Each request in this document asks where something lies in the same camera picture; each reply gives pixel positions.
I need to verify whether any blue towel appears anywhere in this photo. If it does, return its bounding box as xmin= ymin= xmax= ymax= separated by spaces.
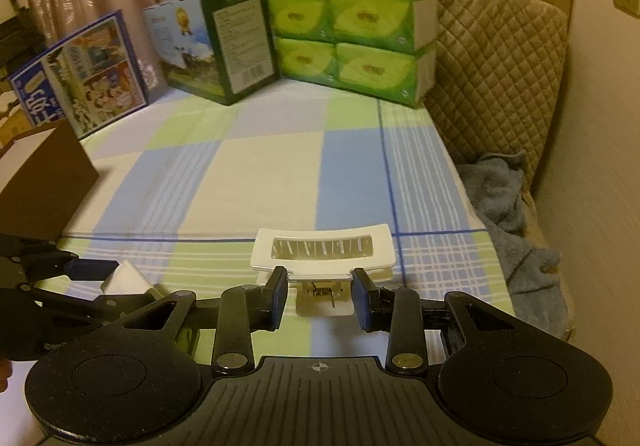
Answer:
xmin=456 ymin=150 xmax=568 ymax=322

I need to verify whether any stack of green tissue packs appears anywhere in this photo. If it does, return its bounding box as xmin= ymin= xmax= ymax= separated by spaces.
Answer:
xmin=257 ymin=0 xmax=438 ymax=108

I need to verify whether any chair with quilted cover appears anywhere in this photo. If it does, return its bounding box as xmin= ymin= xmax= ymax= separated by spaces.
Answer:
xmin=422 ymin=0 xmax=571 ymax=342

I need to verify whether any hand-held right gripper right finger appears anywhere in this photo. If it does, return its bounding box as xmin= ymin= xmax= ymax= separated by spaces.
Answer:
xmin=351 ymin=267 xmax=502 ymax=373

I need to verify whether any white plastic clip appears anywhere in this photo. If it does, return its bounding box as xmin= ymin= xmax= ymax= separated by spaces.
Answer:
xmin=251 ymin=223 xmax=398 ymax=318

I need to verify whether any blue milk carton box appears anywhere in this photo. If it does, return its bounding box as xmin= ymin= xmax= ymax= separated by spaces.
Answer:
xmin=9 ymin=9 xmax=150 ymax=139

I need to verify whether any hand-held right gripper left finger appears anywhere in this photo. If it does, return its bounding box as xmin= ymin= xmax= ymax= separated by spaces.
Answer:
xmin=107 ymin=266 xmax=291 ymax=377

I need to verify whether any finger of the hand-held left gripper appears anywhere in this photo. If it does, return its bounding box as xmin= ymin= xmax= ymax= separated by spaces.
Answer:
xmin=15 ymin=285 xmax=167 ymax=325
xmin=0 ymin=233 xmax=119 ymax=282

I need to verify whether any checked tablecloth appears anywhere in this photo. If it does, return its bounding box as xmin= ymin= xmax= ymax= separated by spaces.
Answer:
xmin=55 ymin=76 xmax=488 ymax=362

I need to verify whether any white charger adapter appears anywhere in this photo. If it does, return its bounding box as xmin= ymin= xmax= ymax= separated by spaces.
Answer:
xmin=100 ymin=260 xmax=166 ymax=299

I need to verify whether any green milk carton box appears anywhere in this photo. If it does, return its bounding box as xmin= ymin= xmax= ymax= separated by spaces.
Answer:
xmin=142 ymin=0 xmax=280 ymax=106

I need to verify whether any brown shoe box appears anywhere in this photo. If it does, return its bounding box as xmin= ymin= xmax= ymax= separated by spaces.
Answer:
xmin=0 ymin=119 xmax=100 ymax=242

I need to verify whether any black folding cart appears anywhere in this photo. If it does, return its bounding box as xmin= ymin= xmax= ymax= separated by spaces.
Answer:
xmin=0 ymin=0 xmax=31 ymax=52

